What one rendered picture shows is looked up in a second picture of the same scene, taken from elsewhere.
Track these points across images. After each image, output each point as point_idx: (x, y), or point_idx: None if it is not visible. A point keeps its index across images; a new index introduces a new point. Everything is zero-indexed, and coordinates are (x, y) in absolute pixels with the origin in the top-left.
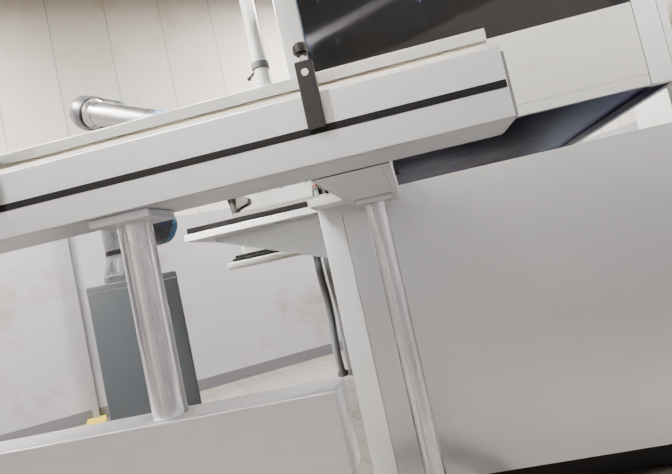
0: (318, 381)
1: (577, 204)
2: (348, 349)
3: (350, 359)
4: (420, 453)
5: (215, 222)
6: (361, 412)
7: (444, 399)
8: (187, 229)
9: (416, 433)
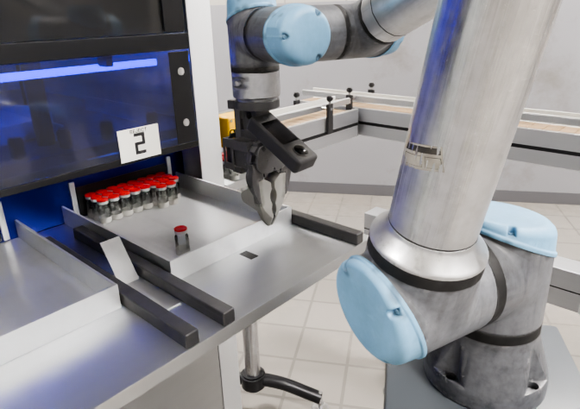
0: (373, 214)
1: None
2: (236, 336)
3: (236, 345)
4: (258, 347)
5: (319, 217)
6: (240, 390)
7: None
8: (362, 231)
9: (257, 334)
